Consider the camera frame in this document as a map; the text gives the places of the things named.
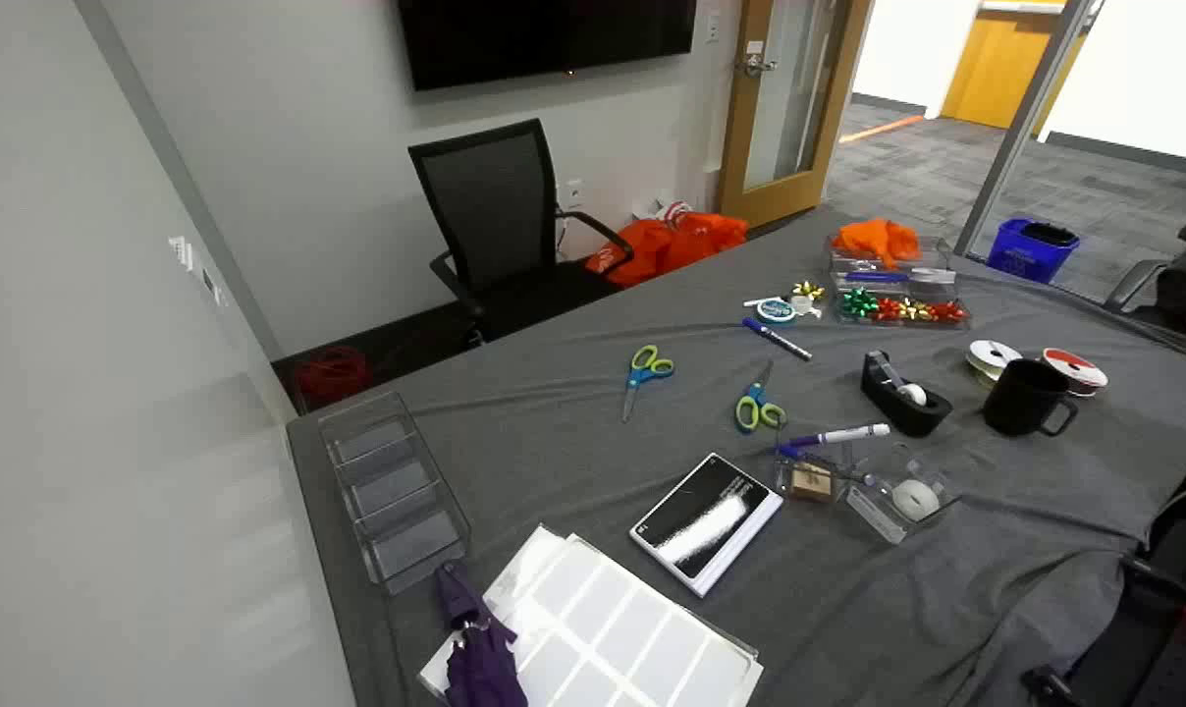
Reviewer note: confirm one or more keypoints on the white marker blue cap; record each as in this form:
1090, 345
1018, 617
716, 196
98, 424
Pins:
846, 435

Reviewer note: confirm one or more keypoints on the wooden glass panel door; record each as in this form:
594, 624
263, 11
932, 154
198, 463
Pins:
735, 132

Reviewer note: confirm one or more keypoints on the black mesh office chair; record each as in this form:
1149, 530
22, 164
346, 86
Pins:
498, 212

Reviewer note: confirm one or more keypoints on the clear box of gift bows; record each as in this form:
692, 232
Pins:
900, 312

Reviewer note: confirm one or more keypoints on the black wall television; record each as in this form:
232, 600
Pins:
541, 36

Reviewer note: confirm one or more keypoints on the blue plastic bin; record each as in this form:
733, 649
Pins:
1031, 250

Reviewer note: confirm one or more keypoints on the blue white pen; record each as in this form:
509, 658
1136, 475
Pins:
777, 339

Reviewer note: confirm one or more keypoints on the red white ribbon spool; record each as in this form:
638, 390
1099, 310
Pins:
1079, 369

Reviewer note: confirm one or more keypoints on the red object on floor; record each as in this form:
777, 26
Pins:
331, 377

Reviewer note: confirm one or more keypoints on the black red chair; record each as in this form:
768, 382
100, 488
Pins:
1158, 629

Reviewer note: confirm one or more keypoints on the clear plastic compartment case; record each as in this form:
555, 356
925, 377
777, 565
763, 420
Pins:
391, 496

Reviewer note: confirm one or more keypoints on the white box black window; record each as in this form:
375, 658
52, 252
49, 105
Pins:
699, 518

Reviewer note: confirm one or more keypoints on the orange crumpled tissue paper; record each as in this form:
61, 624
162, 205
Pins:
879, 243

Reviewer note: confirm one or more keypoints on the grey table cloth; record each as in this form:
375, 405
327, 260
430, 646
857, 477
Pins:
555, 447

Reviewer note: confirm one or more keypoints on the grey metal door post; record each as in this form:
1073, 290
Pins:
1022, 132

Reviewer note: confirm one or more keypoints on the small brown tag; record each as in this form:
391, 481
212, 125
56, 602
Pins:
810, 481

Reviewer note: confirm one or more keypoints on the clear box with tape roll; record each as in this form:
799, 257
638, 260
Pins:
912, 496

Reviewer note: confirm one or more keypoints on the yellow gift bow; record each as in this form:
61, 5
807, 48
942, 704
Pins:
810, 298

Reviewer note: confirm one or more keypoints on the purple cloth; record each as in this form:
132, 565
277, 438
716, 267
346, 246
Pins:
479, 655

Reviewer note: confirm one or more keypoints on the orange bag on floor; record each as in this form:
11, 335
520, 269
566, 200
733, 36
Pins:
666, 246

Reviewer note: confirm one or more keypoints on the black tape dispenser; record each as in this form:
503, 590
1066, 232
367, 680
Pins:
900, 405

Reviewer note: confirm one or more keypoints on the clear plastic box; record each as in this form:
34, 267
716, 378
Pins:
863, 272

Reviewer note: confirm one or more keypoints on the black mug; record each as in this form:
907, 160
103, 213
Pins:
1022, 397

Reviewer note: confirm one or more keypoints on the blue white ribbon roll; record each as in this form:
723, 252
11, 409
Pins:
777, 312

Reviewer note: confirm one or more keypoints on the yellow wooden door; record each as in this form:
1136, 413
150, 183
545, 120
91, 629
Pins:
1000, 65

